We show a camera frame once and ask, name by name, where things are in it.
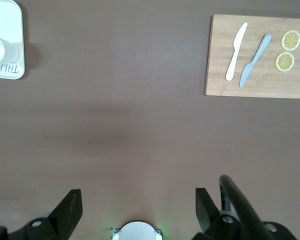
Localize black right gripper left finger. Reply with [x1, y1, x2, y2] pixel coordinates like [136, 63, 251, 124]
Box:
[0, 188, 84, 240]

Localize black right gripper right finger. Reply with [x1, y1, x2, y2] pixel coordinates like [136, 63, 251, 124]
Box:
[192, 187, 298, 240]

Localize cream tray with bear print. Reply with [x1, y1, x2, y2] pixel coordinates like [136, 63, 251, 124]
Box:
[0, 0, 26, 81]

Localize bamboo cutting board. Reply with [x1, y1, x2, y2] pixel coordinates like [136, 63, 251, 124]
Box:
[204, 13, 300, 100]

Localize grey plastic knife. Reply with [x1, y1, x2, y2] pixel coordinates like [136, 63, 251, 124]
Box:
[239, 33, 273, 88]

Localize white plastic knife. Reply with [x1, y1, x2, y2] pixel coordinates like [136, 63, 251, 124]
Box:
[224, 21, 249, 82]

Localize yellow lemon slice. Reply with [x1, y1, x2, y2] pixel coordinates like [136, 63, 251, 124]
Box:
[275, 51, 296, 73]
[281, 29, 300, 52]

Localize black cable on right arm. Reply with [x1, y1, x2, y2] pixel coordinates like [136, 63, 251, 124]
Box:
[218, 174, 277, 240]

